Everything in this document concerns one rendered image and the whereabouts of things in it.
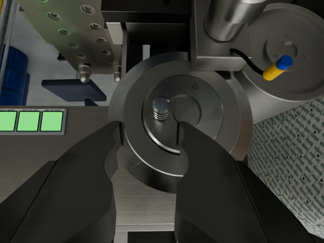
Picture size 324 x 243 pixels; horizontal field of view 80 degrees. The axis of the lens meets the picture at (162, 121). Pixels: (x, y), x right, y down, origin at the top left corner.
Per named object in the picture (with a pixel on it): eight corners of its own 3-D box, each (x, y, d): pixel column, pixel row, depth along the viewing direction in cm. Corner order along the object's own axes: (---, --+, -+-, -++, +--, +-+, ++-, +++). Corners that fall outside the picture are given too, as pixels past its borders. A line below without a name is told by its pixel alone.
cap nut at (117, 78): (124, 64, 54) (124, 80, 53) (126, 71, 57) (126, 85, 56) (111, 64, 53) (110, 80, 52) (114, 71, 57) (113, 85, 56)
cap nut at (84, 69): (89, 64, 53) (88, 79, 52) (94, 71, 57) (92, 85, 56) (76, 64, 53) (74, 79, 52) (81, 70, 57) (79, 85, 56)
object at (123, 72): (130, -56, 25) (125, 79, 21) (142, 49, 48) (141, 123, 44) (127, -56, 25) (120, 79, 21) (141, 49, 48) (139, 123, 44)
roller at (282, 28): (332, 3, 23) (354, 101, 20) (239, 87, 48) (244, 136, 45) (230, 1, 22) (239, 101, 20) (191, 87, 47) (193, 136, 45)
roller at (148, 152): (234, 58, 20) (249, 173, 18) (190, 117, 45) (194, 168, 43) (121, 61, 20) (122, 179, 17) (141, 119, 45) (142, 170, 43)
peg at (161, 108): (173, 110, 15) (155, 115, 15) (170, 118, 18) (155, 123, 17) (167, 93, 15) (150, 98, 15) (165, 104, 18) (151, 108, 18)
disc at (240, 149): (243, 49, 22) (263, 190, 18) (241, 51, 22) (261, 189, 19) (108, 52, 21) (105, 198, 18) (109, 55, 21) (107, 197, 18)
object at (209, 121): (231, 149, 17) (145, 157, 17) (223, 150, 19) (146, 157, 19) (217, 70, 19) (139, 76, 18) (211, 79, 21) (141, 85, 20)
